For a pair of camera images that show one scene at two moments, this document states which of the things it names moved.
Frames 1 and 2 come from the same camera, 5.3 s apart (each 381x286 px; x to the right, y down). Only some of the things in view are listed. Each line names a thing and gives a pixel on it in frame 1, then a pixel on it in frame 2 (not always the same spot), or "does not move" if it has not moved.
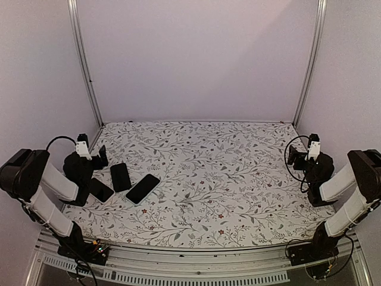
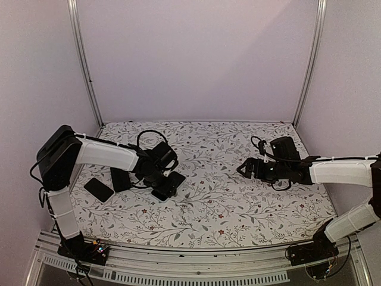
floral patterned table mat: (222, 185) does not move
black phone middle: (120, 177) does not move
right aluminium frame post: (321, 14) does not move
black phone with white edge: (100, 191) does not move
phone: (142, 189) -> (169, 188)
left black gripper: (99, 164) -> (147, 183)
